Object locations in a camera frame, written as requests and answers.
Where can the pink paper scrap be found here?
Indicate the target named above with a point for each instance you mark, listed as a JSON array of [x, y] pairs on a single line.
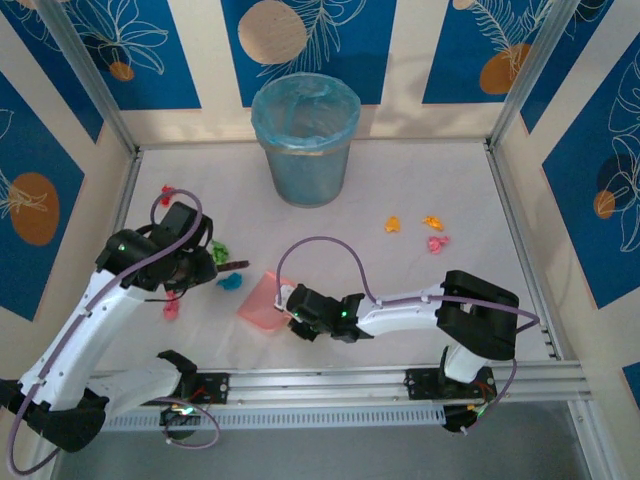
[[171, 310], [438, 245]]

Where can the green paper scrap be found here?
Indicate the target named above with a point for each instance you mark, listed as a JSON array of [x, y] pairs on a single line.
[[220, 251]]

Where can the large blue paper scrap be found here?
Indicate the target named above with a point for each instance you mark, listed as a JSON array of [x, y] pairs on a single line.
[[230, 282]]

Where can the dark brown hand brush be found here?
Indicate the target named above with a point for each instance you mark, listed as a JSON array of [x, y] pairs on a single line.
[[235, 265]]

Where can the pink plastic dustpan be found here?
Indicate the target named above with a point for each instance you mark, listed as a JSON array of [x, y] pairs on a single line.
[[260, 305]]

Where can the red paper scrap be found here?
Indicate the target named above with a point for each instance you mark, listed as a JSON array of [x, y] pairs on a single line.
[[166, 189]]

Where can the orange paper scrap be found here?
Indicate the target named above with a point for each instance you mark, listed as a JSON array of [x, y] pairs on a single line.
[[432, 222], [393, 225]]

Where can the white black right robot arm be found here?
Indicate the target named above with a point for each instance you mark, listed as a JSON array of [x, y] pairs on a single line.
[[400, 312]]

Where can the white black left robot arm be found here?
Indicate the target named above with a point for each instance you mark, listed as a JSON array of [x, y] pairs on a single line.
[[85, 330]]

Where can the grey mesh waste bin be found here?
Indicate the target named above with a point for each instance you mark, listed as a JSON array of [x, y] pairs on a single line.
[[307, 175]]

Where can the left controller board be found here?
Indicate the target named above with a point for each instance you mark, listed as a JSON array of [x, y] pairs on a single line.
[[180, 411]]

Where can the controller board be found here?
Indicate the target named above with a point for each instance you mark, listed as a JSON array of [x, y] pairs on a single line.
[[457, 420], [180, 411]]

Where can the blue plastic bin liner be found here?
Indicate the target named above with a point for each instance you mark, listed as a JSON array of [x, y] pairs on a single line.
[[267, 125]]

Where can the right controller board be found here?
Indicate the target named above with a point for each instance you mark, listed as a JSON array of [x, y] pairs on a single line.
[[457, 420]]

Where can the aluminium mounting rail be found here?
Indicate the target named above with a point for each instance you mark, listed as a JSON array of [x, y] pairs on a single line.
[[320, 387]]

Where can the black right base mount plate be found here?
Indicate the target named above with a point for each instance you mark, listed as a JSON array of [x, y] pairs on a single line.
[[420, 385]]

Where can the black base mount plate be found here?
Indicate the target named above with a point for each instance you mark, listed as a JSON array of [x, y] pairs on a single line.
[[215, 387], [420, 385]]

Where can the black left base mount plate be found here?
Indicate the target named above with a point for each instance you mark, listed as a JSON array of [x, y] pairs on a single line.
[[215, 387]]

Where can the aluminium frame post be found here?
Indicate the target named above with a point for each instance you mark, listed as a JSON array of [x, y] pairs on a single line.
[[85, 75], [540, 65]]

